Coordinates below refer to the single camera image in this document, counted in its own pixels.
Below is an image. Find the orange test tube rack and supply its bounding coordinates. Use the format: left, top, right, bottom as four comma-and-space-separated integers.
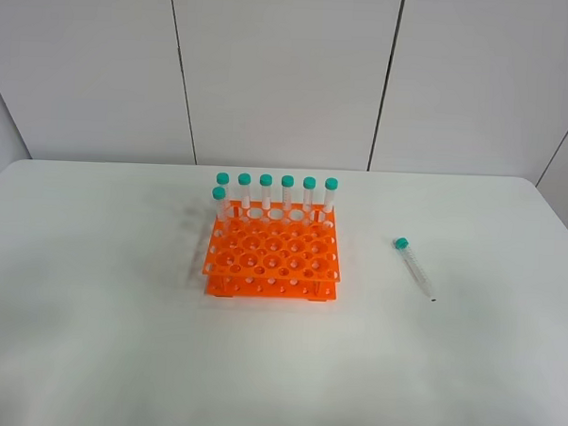
203, 200, 341, 302

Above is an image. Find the green-capped test tube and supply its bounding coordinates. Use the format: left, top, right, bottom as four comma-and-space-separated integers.
393, 237, 435, 301
212, 186, 230, 231

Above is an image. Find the back-row test tube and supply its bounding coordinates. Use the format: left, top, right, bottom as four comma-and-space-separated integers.
302, 176, 316, 213
260, 173, 273, 211
216, 172, 230, 205
281, 174, 294, 212
323, 177, 338, 213
237, 172, 252, 209

